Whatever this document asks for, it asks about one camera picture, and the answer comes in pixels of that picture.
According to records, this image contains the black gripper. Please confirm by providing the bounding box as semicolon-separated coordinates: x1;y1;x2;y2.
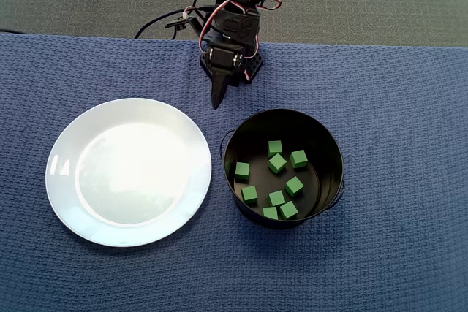
203;10;261;110

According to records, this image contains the white round plate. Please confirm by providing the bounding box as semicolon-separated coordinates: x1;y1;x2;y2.
45;97;213;248

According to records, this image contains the black metal bucket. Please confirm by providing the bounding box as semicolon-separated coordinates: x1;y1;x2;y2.
219;108;346;231

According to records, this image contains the blue woven table cloth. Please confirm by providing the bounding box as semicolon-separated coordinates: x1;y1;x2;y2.
0;32;468;312

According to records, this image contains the red white servo wire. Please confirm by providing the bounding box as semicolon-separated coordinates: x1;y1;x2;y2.
184;0;283;54

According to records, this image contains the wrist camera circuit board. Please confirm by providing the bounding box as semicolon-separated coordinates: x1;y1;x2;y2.
164;15;193;31

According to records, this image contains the black camera cable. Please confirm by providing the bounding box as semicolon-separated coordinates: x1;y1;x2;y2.
134;0;220;40

